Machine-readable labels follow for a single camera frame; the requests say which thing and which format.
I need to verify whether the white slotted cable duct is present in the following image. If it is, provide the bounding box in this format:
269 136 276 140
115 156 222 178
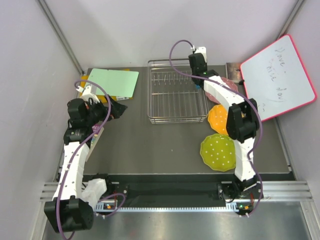
94 201 253 213

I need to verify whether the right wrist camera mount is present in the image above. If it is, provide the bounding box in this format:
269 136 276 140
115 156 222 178
191 45 207 63

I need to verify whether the orange polka dot plate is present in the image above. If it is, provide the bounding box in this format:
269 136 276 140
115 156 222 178
207 104 229 136

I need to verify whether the metal wire dish rack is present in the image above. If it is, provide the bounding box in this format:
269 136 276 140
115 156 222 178
147 59 209 124

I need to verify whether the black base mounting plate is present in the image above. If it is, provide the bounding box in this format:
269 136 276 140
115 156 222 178
82 173 265 203

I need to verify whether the pink framed whiteboard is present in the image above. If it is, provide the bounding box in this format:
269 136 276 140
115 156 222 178
240 34 318 122

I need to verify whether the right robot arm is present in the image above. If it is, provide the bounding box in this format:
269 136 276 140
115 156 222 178
188 47 262 198

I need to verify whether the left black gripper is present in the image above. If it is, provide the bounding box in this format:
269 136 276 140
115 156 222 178
84 94 127 126

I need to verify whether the yellow cutting board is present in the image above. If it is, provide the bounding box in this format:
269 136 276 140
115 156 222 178
80 74 133 104

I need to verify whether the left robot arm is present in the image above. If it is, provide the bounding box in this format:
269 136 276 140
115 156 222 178
44 97 127 238

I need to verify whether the pink polka dot plate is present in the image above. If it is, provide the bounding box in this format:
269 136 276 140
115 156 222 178
205 77 238 104

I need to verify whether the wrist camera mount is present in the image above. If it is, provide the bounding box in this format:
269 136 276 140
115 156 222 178
76 85 100 104
191 45 207 63

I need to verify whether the treehouse paperback book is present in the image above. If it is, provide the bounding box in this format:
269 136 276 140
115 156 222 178
85 123 104 162

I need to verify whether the light green cutting board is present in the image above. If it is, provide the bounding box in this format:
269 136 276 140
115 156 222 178
88 68 139 98

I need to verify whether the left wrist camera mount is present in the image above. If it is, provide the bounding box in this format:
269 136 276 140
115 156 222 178
76 85 100 104

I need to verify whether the green polka dot plate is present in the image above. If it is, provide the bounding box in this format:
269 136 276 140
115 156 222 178
199 133 236 172

